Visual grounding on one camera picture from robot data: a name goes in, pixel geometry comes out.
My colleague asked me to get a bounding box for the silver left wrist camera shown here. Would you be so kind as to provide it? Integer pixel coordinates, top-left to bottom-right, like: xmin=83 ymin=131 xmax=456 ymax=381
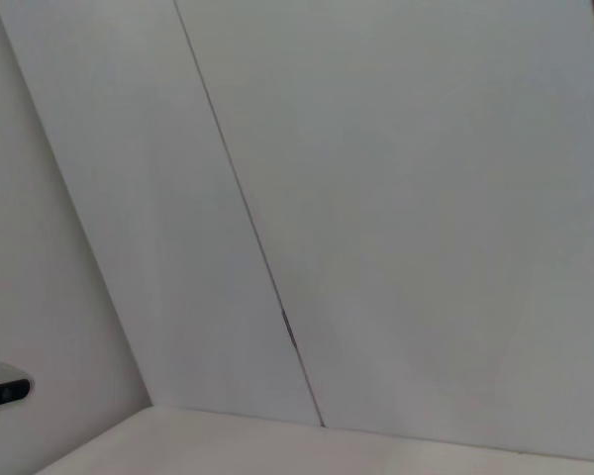
xmin=0 ymin=359 xmax=35 ymax=428

